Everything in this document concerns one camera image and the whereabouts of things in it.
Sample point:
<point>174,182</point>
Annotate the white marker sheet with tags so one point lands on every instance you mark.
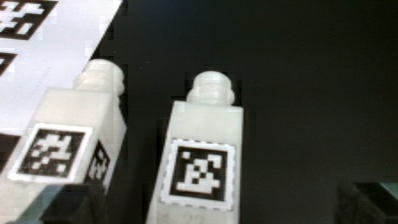
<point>51,30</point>

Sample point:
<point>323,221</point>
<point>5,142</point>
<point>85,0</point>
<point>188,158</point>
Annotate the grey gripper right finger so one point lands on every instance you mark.
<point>366,203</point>

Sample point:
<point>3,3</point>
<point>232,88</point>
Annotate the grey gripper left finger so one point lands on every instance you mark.
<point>67,204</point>

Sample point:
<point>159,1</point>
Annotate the white table leg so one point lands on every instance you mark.
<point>195,193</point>
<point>67,148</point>

